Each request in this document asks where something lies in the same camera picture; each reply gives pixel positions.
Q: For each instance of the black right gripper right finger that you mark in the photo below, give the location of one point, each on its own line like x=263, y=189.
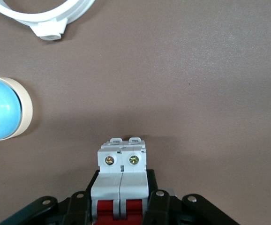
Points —
x=159, y=206

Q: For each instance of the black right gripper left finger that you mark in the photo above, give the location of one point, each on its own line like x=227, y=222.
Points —
x=79, y=206

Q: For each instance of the grey circuit breaker red switch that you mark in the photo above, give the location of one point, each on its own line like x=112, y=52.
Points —
x=119, y=182

